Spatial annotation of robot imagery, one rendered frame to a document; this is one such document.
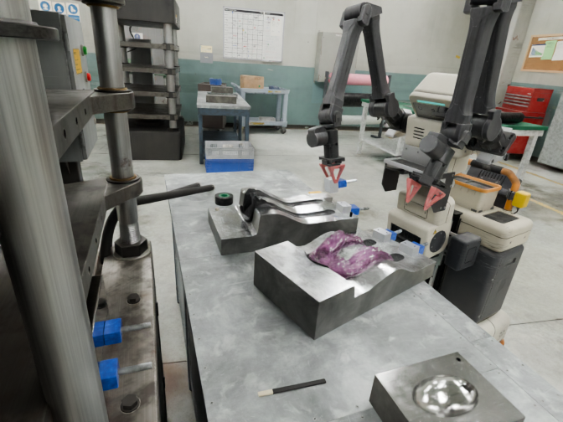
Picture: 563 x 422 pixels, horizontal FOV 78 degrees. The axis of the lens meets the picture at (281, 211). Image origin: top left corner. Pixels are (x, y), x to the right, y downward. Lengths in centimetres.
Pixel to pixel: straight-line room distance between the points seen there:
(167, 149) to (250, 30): 347
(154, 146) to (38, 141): 484
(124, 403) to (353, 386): 44
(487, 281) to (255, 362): 127
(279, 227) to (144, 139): 414
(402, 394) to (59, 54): 115
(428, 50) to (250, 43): 396
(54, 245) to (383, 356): 70
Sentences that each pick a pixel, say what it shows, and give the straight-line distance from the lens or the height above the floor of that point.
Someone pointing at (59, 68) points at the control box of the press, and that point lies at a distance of 119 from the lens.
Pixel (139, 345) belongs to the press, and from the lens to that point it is 90.
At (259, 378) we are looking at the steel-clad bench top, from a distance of 78.
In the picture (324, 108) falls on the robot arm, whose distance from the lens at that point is 137.
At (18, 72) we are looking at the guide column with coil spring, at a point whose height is 137.
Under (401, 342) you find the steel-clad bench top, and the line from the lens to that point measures 93.
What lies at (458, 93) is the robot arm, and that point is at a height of 134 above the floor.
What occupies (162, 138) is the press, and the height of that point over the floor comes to 31.
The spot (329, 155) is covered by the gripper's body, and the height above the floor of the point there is 107.
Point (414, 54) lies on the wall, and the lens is 892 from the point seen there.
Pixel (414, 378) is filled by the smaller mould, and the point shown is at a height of 87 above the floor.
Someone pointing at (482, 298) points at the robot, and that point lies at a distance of 188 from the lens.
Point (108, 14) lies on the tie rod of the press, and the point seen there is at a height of 147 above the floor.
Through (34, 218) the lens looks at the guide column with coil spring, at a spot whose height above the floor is 126.
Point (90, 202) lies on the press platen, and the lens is 99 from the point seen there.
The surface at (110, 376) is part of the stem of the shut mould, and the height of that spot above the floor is 89.
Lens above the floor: 139
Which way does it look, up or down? 23 degrees down
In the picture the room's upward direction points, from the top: 4 degrees clockwise
